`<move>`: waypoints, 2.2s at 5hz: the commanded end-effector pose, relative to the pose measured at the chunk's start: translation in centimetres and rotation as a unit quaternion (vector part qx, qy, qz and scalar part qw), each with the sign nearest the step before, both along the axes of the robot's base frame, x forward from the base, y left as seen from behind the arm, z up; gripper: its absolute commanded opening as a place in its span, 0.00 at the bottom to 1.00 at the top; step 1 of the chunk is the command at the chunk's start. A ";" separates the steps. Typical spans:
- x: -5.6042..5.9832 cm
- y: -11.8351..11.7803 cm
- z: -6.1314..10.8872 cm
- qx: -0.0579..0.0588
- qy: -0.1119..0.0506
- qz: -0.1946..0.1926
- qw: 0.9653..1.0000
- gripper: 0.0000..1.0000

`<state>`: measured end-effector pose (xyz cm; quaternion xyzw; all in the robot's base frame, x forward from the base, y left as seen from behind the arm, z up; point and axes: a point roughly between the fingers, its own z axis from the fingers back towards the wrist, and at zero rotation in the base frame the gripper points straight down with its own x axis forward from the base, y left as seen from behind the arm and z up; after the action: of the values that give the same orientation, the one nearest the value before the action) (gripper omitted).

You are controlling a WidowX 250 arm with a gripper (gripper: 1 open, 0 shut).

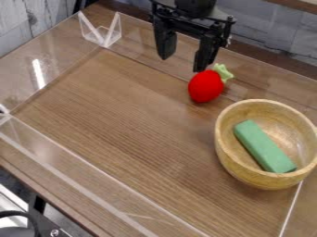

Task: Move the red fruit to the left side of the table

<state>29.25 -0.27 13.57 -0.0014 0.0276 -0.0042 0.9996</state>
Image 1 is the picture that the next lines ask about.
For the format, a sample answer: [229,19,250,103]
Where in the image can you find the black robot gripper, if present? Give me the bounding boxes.
[150,0,237,72]

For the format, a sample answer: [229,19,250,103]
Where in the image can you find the red plush strawberry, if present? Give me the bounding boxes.
[189,63,234,103]

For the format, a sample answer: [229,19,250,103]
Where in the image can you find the light wooden bowl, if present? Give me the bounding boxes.
[214,99,317,190]

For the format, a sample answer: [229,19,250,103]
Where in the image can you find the green rectangular block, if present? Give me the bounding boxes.
[233,120,297,173]

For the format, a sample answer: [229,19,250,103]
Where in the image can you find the clear acrylic tray enclosure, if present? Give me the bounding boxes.
[0,7,317,237]

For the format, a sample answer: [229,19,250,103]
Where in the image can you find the black table leg frame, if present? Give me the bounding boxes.
[28,193,72,237]

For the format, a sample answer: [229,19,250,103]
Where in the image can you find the black cable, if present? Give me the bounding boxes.
[0,210,42,237]

